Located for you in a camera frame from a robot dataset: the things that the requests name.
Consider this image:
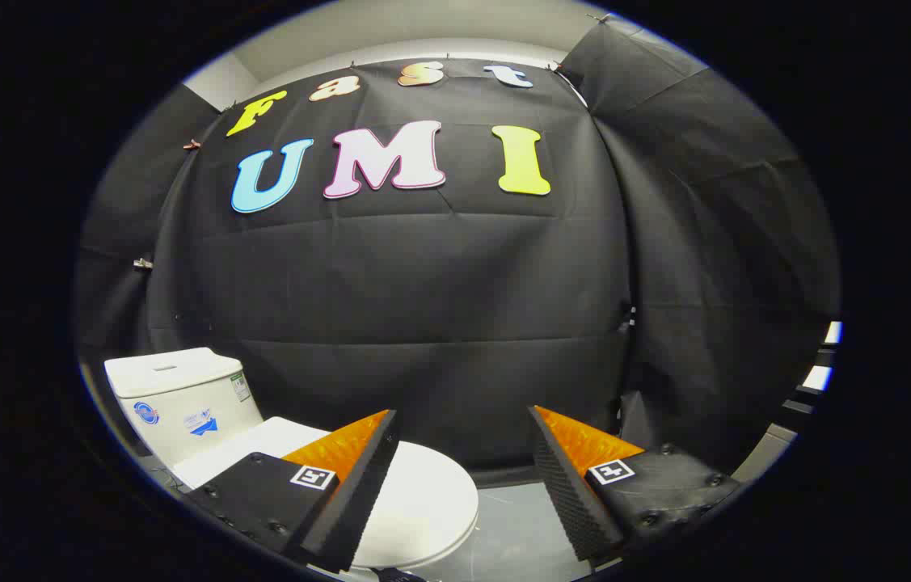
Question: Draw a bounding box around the black backdrop cloth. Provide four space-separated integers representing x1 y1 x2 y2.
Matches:
75 16 841 486

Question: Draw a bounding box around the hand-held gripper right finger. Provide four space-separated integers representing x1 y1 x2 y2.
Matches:
528 405 741 563

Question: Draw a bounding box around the white toilet tank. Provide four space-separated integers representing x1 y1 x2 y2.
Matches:
104 348 264 469

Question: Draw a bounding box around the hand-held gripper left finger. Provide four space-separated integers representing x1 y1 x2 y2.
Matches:
183 409 401 573

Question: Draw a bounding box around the black white striped panel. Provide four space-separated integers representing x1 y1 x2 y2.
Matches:
778 321 843 415

